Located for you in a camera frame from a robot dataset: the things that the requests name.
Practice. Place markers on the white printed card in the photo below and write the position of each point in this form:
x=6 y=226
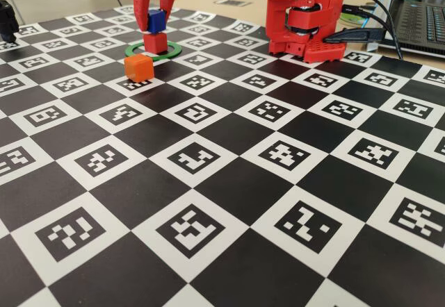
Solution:
x=232 y=2

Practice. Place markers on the red robot arm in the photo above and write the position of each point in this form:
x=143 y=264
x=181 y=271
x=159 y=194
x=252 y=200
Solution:
x=278 y=15

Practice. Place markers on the orange cube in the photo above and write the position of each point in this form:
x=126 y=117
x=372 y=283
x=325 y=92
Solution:
x=139 y=67

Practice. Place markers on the blue cube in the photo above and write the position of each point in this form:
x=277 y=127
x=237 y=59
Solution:
x=156 y=22

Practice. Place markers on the black white marker checkerboard mat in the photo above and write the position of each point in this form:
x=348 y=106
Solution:
x=222 y=182

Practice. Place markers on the grey laptop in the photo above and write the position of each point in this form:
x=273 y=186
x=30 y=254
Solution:
x=417 y=22

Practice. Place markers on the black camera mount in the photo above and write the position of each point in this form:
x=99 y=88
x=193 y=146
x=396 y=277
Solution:
x=7 y=18

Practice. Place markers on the red cube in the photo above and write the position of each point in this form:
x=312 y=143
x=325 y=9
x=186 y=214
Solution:
x=154 y=43

